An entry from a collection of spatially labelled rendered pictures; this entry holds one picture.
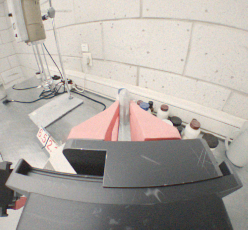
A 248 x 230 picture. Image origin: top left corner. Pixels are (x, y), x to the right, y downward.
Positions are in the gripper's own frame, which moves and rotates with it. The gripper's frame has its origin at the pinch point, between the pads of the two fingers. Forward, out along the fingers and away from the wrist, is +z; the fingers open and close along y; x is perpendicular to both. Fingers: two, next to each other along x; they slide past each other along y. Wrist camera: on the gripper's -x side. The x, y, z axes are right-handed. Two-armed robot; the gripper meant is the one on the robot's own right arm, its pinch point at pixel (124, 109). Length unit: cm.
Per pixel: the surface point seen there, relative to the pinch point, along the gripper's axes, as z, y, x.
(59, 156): 6.6, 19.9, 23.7
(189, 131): 17.3, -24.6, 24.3
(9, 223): -15.5, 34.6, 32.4
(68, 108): 41, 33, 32
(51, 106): 43, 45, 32
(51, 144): 14.6, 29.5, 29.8
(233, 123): 19, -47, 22
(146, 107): 28.4, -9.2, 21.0
